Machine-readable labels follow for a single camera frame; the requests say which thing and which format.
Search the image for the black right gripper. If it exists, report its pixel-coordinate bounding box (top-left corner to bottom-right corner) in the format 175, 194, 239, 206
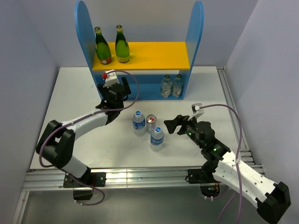
164, 113, 205, 148

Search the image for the blue label water bottle front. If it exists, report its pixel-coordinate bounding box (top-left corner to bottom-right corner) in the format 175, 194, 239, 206
150, 127, 164, 152

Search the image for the blue label water bottle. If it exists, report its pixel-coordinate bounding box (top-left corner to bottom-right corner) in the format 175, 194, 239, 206
150, 127, 164, 152
132, 111, 146, 137

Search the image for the green glass bottle gold cap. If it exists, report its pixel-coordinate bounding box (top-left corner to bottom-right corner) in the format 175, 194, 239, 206
115, 25, 130, 63

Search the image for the green glass bottle orange label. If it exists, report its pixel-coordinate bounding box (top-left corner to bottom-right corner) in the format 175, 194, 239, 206
94, 27, 112, 65

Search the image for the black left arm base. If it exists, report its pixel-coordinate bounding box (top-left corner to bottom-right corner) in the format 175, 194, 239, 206
63, 172, 106, 206

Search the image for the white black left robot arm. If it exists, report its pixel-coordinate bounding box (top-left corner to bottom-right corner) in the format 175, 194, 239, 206
36, 77, 131, 186

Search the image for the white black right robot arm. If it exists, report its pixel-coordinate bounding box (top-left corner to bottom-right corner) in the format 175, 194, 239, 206
164, 115, 291, 224

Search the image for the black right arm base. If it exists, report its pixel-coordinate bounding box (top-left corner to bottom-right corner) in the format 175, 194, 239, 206
185, 168, 220, 197

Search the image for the blue and yellow shelf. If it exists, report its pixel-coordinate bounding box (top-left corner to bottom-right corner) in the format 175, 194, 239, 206
74, 0, 204, 100

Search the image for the silver blue can right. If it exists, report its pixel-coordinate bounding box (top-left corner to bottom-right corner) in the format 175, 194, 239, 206
146, 114, 157, 134

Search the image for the clear soda water bottle right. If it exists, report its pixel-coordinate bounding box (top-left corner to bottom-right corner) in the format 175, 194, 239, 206
171, 74, 183, 97

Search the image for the clear soda water bottle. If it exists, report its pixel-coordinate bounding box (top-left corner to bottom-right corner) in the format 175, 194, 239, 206
160, 75, 172, 98
171, 74, 183, 97

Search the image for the blue label water bottle rear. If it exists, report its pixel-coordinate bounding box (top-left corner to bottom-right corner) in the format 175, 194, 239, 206
132, 111, 146, 137

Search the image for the clear soda water bottle left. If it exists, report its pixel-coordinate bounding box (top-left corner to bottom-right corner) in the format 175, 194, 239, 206
160, 75, 172, 98

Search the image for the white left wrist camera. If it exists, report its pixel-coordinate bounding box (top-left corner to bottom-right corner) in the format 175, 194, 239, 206
102, 70, 120, 87

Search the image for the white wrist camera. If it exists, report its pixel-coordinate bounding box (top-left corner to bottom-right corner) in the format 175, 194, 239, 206
102, 70, 120, 87
188, 103, 204, 121

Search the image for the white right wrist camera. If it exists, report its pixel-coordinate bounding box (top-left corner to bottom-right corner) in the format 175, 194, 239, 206
188, 103, 204, 121

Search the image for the aluminium right rail frame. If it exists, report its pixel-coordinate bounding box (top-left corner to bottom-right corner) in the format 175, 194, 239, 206
216, 66, 255, 164

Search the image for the aluminium rail frame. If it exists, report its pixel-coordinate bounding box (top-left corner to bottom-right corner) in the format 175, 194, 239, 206
216, 66, 255, 164
11, 163, 266, 224

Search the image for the aluminium front rail frame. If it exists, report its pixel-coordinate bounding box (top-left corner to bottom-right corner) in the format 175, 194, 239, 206
11, 163, 266, 224

